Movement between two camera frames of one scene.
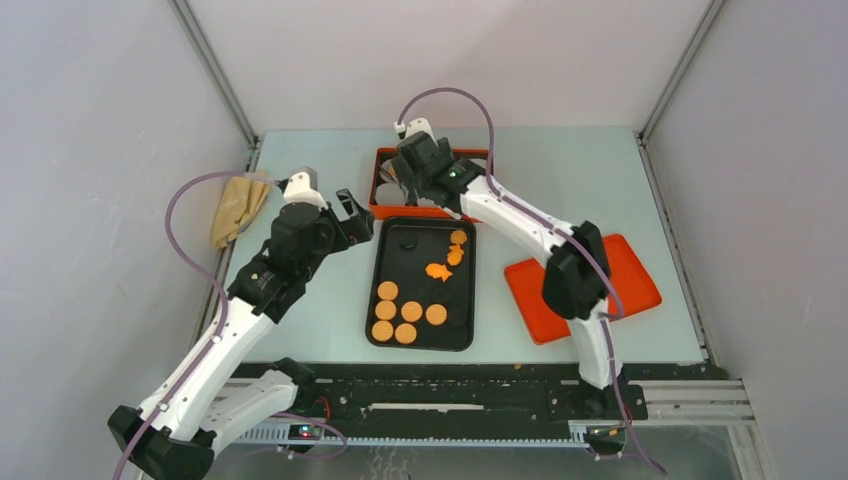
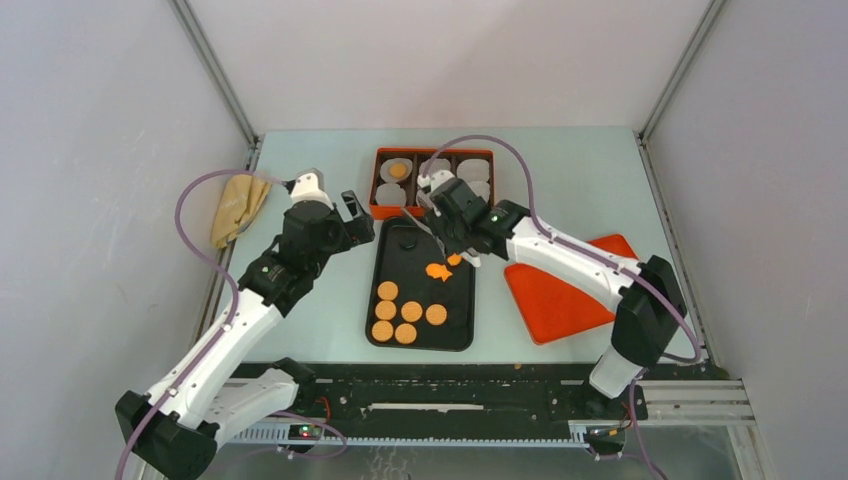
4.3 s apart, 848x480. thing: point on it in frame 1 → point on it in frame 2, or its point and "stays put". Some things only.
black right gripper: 401,173 → 434,222
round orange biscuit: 387,290 stays put
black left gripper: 359,227 stays put
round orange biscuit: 411,311 stays put
